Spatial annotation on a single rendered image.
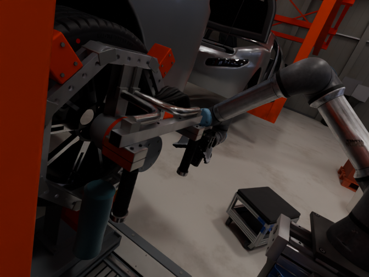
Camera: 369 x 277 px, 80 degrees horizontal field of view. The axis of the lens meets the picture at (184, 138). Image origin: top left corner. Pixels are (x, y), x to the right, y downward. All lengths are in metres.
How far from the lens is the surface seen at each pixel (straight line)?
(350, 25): 15.05
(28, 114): 0.20
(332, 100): 0.88
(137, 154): 0.48
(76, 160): 0.87
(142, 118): 0.50
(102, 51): 0.62
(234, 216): 1.89
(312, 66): 0.79
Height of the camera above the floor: 1.17
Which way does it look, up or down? 21 degrees down
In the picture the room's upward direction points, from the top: 19 degrees clockwise
